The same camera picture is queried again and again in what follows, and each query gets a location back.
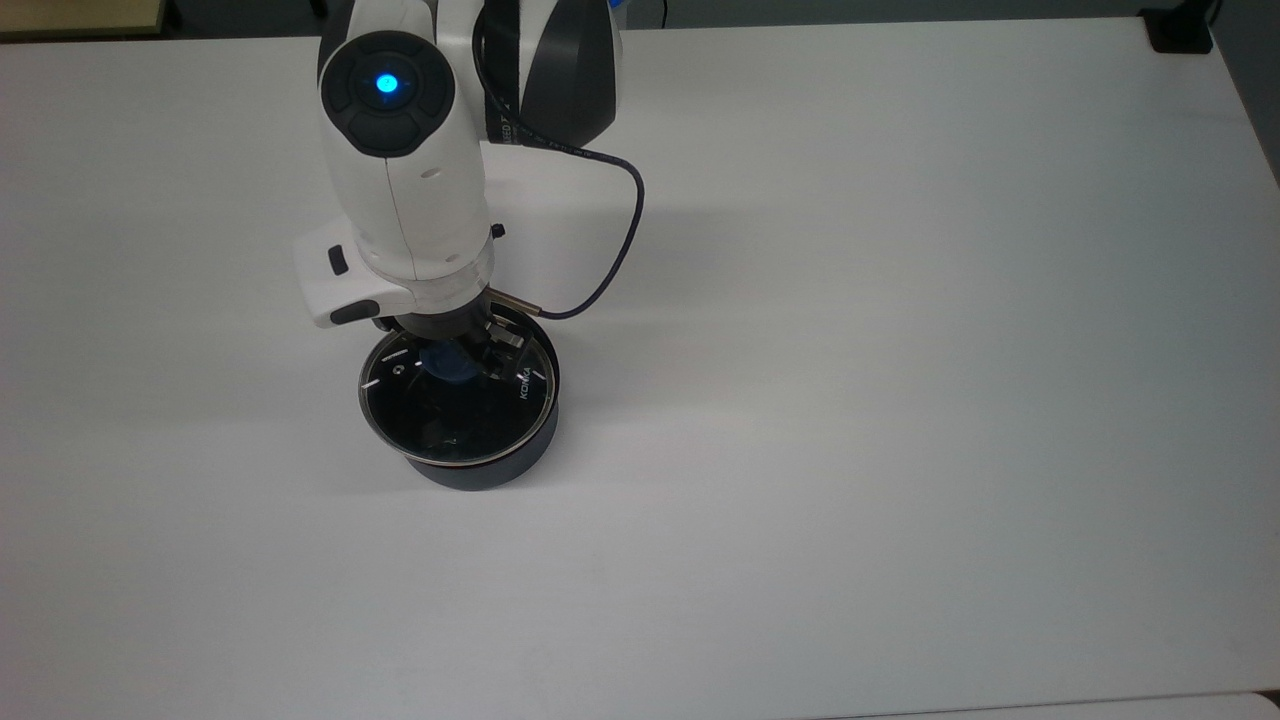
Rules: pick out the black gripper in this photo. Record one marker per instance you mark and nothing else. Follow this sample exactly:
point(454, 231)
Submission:
point(445, 328)

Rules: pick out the glass lid with blue knob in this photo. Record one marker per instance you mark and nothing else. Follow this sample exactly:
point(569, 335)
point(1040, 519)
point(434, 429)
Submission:
point(470, 430)

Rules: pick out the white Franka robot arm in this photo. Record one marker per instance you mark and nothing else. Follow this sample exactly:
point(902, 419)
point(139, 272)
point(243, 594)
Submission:
point(400, 200)

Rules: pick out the yellowish wooden board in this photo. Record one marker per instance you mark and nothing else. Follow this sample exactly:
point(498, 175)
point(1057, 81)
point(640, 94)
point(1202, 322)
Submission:
point(80, 15)

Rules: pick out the black table clamp block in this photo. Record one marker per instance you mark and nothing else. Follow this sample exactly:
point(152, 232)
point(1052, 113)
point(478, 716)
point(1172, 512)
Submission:
point(1180, 30)

